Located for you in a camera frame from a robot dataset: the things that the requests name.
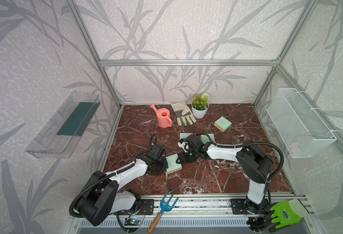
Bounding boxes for small circuit board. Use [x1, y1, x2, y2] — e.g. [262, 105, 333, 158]
[124, 217, 143, 226]

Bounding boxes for blue garden fork wooden handle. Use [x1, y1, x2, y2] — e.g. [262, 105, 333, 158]
[147, 191, 179, 234]

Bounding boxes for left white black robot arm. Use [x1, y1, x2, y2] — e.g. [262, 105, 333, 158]
[69, 144, 168, 226]

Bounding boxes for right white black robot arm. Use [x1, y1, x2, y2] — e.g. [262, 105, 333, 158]
[176, 134, 284, 206]

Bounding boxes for green black garden glove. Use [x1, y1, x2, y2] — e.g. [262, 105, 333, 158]
[263, 199, 309, 233]

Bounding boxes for grey work gloves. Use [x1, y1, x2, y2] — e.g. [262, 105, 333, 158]
[171, 102, 196, 126]

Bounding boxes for pink watering can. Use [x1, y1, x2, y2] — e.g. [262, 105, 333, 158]
[150, 104, 172, 128]

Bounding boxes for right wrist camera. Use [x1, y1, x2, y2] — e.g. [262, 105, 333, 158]
[178, 138, 190, 152]

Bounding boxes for clear plastic wall shelf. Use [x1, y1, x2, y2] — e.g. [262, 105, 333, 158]
[25, 91, 101, 159]

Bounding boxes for potted plant white pot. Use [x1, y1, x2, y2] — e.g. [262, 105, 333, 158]
[191, 93, 210, 119]

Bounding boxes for white wire mesh basket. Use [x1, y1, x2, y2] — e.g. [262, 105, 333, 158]
[267, 88, 337, 159]

